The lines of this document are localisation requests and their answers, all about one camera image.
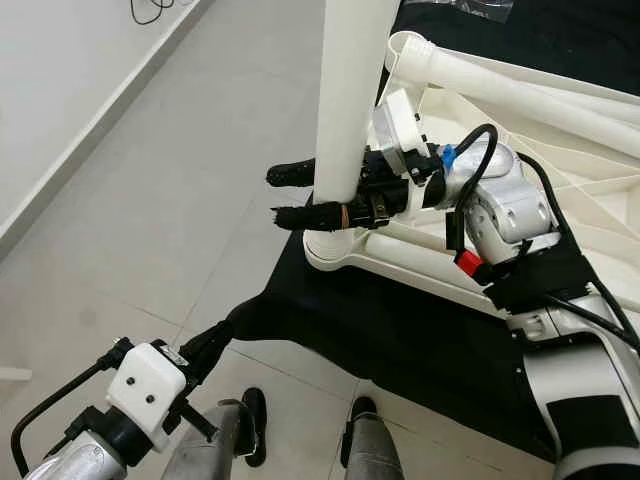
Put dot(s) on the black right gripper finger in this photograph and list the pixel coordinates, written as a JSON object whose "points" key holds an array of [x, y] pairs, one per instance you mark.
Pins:
{"points": [[315, 218], [292, 174]]}

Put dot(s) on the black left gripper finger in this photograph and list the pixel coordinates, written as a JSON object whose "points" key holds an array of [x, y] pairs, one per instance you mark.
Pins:
{"points": [[206, 347]]}

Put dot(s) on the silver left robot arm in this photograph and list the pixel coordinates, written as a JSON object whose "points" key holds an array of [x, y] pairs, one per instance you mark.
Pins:
{"points": [[80, 465]]}

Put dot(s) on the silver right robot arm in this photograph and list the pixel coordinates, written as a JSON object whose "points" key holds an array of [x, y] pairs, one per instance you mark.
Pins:
{"points": [[510, 200]]}

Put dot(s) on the silver robot left leg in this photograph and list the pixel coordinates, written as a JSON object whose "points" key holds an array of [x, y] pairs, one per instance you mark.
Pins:
{"points": [[220, 445]]}

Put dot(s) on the silver robot leg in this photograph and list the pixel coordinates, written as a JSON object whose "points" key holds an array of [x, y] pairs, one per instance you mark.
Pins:
{"points": [[220, 445], [375, 450]]}

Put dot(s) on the black table cloth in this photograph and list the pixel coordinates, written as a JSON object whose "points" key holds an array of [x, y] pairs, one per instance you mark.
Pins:
{"points": [[360, 350]]}

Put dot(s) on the silver robot right leg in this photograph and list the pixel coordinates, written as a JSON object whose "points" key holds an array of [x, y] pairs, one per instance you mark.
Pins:
{"points": [[375, 450]]}

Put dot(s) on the white flat floor strip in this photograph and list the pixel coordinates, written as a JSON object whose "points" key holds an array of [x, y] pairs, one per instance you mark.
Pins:
{"points": [[15, 374]]}

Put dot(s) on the clear tape strip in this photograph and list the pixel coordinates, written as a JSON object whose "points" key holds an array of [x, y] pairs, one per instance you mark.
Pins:
{"points": [[480, 10]]}

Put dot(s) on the white plastic table top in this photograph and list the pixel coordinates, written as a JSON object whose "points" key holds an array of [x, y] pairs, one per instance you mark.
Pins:
{"points": [[600, 210]]}

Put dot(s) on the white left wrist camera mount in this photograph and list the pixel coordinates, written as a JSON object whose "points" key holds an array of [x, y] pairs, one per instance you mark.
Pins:
{"points": [[145, 385]]}

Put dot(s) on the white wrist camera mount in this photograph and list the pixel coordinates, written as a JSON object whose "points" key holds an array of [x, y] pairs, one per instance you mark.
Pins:
{"points": [[145, 385], [400, 120]]}

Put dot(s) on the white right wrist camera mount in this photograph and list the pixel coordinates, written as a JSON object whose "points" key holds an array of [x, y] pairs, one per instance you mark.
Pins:
{"points": [[400, 120]]}

